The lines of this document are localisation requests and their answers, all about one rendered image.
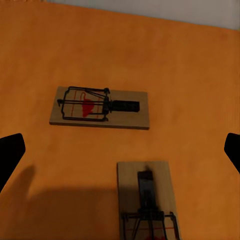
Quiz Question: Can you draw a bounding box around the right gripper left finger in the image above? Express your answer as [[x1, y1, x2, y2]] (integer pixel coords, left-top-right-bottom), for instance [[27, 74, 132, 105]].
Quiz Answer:
[[0, 133, 26, 192]]

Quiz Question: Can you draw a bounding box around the mousetrap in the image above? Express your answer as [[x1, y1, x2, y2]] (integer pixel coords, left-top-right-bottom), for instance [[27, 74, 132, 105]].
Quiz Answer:
[[117, 161, 182, 240], [49, 86, 150, 131]]

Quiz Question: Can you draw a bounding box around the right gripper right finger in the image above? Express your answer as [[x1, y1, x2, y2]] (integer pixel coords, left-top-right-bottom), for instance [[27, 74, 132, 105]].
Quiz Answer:
[[224, 133, 240, 173]]

